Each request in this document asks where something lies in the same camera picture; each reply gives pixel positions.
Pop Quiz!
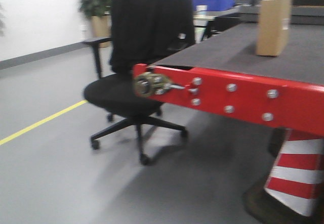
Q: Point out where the small brown cardboard package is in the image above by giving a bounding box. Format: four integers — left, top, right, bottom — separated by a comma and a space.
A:
256, 0, 292, 57

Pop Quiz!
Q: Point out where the black office chair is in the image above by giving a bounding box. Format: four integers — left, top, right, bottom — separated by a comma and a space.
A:
83, 37, 188, 165

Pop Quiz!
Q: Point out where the black jacket on chair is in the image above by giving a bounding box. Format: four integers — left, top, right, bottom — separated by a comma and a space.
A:
109, 0, 195, 73

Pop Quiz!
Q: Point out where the white folding side table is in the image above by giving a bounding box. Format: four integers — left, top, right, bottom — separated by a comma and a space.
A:
193, 15, 215, 27

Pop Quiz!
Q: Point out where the white paper cup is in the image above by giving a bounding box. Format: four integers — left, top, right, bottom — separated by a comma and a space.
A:
196, 5, 208, 16

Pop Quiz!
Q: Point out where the potted green plant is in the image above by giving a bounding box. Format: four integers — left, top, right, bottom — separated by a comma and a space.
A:
79, 0, 113, 37

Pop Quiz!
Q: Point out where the red white striped cone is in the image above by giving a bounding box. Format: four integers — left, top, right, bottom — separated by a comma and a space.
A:
242, 128, 323, 223

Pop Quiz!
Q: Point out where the red metal conveyor frame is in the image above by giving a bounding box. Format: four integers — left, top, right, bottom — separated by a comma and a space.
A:
133, 64, 323, 136

